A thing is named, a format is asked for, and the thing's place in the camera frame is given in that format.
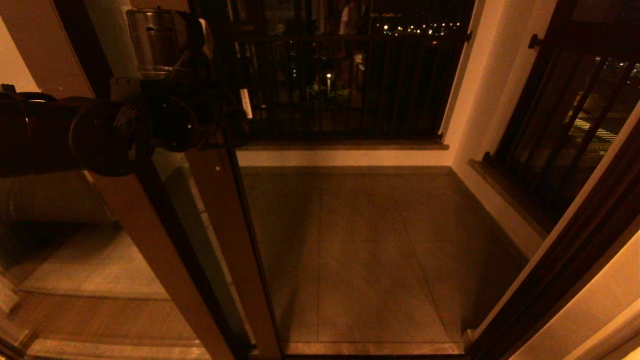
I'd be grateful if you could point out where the metal floor door track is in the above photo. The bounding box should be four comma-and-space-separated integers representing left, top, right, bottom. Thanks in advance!
282, 342, 471, 360

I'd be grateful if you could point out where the brown framed sliding glass door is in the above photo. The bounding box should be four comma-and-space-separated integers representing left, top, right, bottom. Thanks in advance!
85, 0, 283, 360

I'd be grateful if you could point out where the brown framed fixed glass panel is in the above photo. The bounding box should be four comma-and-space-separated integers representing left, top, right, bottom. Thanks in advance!
0, 0, 251, 360

